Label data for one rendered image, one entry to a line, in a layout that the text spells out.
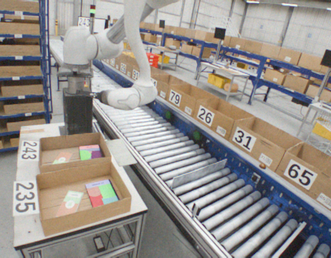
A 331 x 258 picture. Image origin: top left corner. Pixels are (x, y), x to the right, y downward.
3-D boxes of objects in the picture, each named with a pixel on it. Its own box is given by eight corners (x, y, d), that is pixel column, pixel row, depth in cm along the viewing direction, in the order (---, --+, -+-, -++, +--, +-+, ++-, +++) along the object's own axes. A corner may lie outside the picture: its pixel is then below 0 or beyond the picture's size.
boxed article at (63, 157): (72, 155, 121) (72, 153, 120) (62, 172, 106) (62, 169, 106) (61, 153, 120) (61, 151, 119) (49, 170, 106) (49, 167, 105)
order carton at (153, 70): (131, 78, 253) (132, 65, 246) (150, 78, 270) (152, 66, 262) (146, 88, 226) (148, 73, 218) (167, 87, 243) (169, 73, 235)
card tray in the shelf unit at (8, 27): (-7, 33, 154) (-9, 21, 150) (-3, 30, 175) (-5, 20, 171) (40, 35, 176) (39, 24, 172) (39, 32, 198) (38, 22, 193)
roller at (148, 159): (139, 162, 136) (140, 156, 134) (196, 147, 165) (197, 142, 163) (142, 166, 133) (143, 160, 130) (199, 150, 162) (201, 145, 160)
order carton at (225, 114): (191, 118, 172) (196, 99, 164) (215, 115, 188) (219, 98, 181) (227, 141, 144) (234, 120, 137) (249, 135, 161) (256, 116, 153)
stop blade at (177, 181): (170, 189, 115) (173, 177, 111) (222, 169, 141) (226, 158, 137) (171, 190, 115) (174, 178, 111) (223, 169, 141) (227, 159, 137)
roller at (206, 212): (188, 219, 100) (190, 213, 98) (246, 187, 129) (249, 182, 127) (194, 226, 97) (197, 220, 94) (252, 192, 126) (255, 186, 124)
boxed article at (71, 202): (55, 218, 81) (55, 216, 80) (69, 192, 95) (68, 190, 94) (72, 221, 81) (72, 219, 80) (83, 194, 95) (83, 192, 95)
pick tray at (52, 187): (38, 190, 93) (35, 174, 88) (111, 174, 113) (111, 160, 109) (44, 237, 72) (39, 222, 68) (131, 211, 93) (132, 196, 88)
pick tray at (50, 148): (41, 151, 119) (39, 137, 114) (100, 144, 138) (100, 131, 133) (41, 181, 98) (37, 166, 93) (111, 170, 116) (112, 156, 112)
